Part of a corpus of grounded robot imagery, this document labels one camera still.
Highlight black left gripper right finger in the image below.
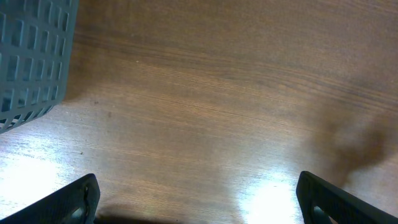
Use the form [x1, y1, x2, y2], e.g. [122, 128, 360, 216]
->
[296, 171, 397, 223]

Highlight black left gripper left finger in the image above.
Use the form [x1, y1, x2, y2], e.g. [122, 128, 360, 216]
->
[1, 174, 100, 224]

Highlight grey plastic mesh basket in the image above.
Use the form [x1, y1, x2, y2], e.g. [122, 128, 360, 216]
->
[1, 0, 79, 133]

